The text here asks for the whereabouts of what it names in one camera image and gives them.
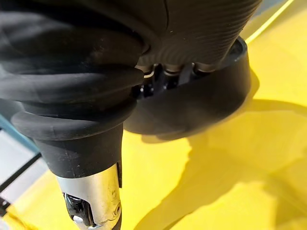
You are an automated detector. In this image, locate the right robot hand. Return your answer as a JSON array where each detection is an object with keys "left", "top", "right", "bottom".
[{"left": 0, "top": 0, "right": 262, "bottom": 230}]

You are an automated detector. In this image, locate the black plastic housing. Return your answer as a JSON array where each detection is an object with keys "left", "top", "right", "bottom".
[{"left": 123, "top": 36, "right": 252, "bottom": 141}]

